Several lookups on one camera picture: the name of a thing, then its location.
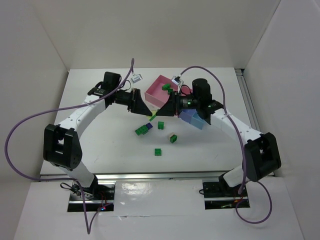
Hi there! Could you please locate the long green lego brick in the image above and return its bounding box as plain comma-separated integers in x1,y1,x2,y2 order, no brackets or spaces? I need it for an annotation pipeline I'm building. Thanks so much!
134,125,149,136

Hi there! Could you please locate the green curved lego brick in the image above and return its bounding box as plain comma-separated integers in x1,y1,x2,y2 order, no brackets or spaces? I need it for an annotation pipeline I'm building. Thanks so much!
169,134,178,144

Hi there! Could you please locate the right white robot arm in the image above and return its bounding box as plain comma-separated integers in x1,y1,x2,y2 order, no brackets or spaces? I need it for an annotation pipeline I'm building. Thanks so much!
156,78,282,191

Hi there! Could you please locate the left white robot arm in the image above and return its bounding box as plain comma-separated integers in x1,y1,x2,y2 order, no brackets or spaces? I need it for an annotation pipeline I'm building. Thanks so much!
43,71,152,196

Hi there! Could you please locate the green square lego brick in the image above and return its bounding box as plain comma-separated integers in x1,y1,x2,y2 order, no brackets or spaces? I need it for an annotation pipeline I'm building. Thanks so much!
157,121,165,130

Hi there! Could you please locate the large pink container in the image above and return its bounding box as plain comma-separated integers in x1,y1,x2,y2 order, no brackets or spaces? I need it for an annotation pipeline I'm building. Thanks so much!
144,75,178,108

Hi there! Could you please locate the purple lego brick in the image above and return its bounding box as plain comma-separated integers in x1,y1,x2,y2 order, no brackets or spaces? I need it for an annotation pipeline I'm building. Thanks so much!
145,122,153,130

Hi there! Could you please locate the light blue container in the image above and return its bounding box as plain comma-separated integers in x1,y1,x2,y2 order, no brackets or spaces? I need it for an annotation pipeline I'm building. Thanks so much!
190,112,206,130

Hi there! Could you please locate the green lego front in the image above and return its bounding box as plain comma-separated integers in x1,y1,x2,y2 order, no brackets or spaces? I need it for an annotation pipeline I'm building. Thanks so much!
154,148,162,157

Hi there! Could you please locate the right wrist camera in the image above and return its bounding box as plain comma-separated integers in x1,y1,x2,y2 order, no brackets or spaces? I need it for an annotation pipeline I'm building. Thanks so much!
171,76,184,86

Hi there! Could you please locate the aluminium rail right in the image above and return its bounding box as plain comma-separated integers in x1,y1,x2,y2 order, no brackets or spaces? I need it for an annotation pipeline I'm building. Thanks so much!
234,67,272,176

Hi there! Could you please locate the aluminium rail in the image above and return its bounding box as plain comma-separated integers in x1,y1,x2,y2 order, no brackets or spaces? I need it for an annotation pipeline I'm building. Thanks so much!
39,169,253,183
234,67,272,176

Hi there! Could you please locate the aluminium rail front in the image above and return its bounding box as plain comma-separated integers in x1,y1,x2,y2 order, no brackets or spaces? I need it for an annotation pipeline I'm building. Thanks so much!
39,169,253,183

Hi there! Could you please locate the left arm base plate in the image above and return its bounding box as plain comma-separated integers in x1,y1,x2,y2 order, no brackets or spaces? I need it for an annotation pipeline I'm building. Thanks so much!
67,182,116,213

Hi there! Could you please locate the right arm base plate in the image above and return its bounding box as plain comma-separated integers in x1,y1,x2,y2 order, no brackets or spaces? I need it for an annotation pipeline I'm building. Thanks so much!
198,181,250,210

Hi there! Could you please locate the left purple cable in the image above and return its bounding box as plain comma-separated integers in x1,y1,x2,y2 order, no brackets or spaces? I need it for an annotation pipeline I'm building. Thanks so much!
4,58,136,235

